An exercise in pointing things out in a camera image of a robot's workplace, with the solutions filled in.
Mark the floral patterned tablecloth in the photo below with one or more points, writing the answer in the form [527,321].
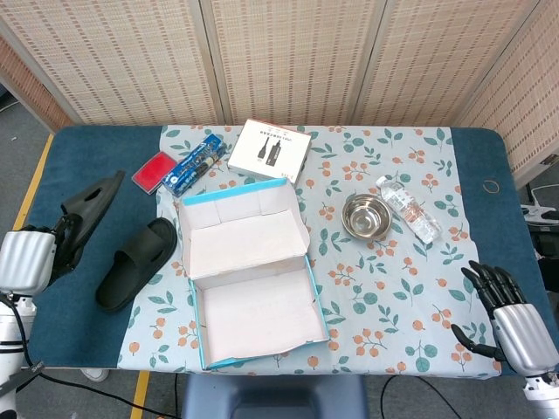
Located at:
[393,305]

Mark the red stamp pad case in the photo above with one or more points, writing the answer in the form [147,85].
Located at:
[153,172]

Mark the black equipment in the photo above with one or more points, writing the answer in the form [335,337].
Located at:
[550,240]

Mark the white chair base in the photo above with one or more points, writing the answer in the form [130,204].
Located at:
[543,213]

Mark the black slipper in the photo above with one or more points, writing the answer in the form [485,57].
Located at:
[122,283]
[96,192]

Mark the white product box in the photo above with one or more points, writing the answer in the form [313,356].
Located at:
[266,148]

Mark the blue cardboard shoe box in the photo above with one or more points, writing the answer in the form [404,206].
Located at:
[244,244]

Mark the blue plastic chair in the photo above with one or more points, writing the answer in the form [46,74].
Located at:
[271,393]

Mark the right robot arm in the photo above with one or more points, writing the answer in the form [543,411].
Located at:
[543,397]

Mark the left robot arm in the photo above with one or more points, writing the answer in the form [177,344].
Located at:
[11,331]

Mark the tan rubber band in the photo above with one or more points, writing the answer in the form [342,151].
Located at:
[483,186]

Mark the woven bamboo screen panel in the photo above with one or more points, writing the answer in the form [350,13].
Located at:
[436,57]
[533,100]
[26,87]
[122,57]
[297,57]

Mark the stainless steel bowl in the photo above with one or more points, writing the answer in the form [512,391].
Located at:
[367,218]

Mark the clear plastic water bottle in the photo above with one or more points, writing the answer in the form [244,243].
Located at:
[408,209]

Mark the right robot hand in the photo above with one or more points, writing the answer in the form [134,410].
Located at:
[522,336]

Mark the blue marker pack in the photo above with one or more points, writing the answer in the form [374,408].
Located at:
[192,166]

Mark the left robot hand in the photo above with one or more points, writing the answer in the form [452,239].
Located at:
[26,262]

